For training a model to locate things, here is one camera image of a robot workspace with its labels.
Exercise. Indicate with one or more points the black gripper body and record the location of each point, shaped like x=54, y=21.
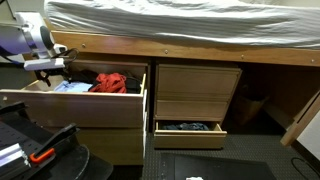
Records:
x=50, y=72

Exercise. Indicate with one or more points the blue t-shirt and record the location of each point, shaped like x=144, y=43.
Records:
x=71, y=87

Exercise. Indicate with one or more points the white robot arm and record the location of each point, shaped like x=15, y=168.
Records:
x=16, y=38

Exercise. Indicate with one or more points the open wide wooden drawer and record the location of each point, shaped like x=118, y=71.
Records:
x=83, y=110

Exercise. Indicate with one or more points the open small wooden drawer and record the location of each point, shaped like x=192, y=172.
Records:
x=190, y=140

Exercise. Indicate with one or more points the red garment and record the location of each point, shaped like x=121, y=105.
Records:
x=110, y=83

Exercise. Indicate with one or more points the aluminium extrusion bar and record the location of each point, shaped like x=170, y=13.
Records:
x=11, y=155

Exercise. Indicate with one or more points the wide wooden dresser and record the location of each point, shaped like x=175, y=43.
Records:
x=110, y=146

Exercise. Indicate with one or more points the white sheeted mattress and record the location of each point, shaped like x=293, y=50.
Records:
x=183, y=23

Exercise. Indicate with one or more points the narrow wooden dresser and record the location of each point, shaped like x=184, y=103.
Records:
x=196, y=81

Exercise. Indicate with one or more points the dark blue clothes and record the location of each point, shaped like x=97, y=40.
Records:
x=186, y=127

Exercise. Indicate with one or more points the small white object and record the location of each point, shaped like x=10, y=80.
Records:
x=194, y=178

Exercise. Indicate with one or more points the brown paper bag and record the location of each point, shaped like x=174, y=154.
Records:
x=248, y=110

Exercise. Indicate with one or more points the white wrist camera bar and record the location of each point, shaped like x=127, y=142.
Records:
x=43, y=64

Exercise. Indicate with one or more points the wooden bed frame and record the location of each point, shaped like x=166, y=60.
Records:
x=133, y=46

